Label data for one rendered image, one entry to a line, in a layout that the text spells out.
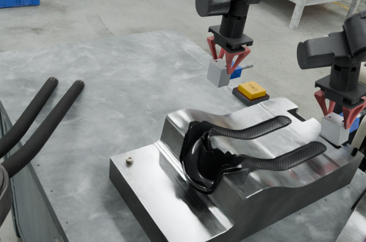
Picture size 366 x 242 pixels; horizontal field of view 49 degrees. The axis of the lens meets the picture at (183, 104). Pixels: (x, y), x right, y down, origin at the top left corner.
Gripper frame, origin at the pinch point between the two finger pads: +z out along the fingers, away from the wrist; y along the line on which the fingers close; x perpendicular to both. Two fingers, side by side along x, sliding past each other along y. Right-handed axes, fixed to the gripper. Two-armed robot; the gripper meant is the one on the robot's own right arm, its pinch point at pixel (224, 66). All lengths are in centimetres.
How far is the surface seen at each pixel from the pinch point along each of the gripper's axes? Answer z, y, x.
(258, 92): 11.8, 0.3, 15.6
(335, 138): 4.4, 30.1, 9.5
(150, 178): 8.9, 18.8, -31.6
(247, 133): 7.4, 17.5, -5.1
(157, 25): 97, -214, 116
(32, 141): 3, 6, -50
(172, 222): 8.9, 29.9, -33.3
